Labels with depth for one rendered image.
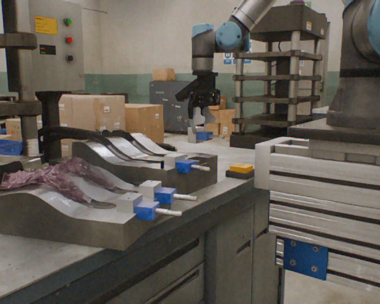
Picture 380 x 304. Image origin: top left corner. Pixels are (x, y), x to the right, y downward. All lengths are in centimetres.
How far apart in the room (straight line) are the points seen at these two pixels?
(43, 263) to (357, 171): 57
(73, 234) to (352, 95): 58
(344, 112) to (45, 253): 60
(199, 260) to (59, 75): 106
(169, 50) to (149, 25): 81
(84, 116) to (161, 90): 371
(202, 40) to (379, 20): 82
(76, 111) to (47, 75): 335
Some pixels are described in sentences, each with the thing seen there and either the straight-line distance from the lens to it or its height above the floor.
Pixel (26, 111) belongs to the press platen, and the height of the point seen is 100.
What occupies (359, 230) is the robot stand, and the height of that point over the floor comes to 86.
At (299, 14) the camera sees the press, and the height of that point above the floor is 190.
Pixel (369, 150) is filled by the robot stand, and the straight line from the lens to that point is 72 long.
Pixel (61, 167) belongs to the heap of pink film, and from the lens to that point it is 100.
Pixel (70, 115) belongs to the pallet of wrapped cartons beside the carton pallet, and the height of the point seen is 69.
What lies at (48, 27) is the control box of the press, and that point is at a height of 134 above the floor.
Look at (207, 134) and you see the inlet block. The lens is 134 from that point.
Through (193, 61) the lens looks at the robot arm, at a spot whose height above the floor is 118.
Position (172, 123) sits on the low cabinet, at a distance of 841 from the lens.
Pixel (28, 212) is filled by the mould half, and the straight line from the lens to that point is 86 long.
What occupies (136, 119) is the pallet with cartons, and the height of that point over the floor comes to 57.
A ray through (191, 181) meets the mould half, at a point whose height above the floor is 83.
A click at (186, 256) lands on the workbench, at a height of 62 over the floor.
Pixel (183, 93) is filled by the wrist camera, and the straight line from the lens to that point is 137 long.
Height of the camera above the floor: 112
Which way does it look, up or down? 10 degrees down
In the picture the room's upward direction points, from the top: straight up
